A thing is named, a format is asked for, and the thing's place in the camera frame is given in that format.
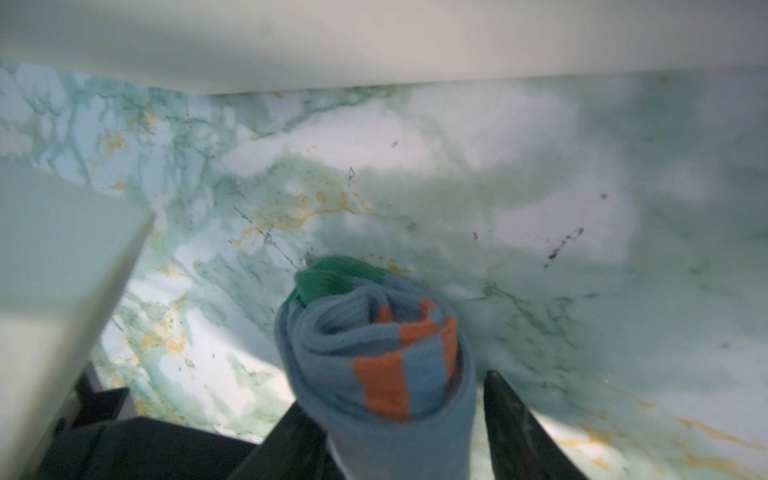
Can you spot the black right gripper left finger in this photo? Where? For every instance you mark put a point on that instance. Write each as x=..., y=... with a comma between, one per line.
x=294, y=449

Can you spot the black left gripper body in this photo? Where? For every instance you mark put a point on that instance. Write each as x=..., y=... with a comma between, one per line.
x=99, y=435

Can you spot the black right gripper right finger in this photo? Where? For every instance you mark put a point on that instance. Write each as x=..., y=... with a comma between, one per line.
x=520, y=448

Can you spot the grey blue striped sock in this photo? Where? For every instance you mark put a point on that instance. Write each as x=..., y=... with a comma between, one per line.
x=379, y=363

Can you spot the white divided storage box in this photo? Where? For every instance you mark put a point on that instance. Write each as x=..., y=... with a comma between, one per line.
x=221, y=47

